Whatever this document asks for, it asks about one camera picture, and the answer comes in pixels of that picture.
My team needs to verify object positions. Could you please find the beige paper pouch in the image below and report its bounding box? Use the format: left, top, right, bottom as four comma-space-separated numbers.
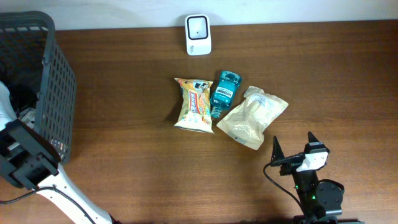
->
217, 86, 289, 150

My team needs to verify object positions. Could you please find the teal mouthwash bottle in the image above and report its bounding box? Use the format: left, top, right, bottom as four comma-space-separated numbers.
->
210, 70, 242, 118

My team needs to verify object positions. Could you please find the yellow snack bag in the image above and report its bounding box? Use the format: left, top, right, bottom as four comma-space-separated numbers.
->
174, 78, 213, 134

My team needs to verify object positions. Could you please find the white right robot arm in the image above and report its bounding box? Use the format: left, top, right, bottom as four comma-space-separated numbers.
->
271, 132, 360, 223

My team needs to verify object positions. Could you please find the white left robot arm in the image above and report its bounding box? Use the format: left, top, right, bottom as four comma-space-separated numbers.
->
1, 83, 118, 223

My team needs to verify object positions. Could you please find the white barcode scanner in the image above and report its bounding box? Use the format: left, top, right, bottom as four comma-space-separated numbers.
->
185, 14, 211, 56

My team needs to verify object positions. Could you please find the dark grey plastic basket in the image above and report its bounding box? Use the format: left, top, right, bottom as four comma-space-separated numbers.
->
1, 11, 77, 164

